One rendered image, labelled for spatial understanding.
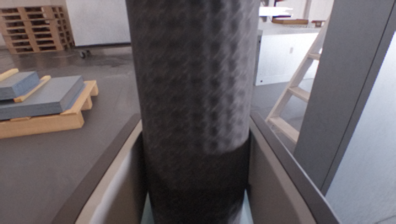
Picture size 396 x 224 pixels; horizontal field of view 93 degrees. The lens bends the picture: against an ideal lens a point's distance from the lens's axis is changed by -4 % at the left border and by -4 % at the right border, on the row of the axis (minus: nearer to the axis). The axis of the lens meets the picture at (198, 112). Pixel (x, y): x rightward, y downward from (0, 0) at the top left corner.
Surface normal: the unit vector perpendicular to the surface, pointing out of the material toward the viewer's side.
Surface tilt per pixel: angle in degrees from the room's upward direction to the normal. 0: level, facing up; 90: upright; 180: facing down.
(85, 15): 78
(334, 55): 90
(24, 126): 90
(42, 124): 90
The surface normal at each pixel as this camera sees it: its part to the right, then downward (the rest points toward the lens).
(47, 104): 0.25, 0.46
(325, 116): -0.97, 0.13
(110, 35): 0.29, 0.25
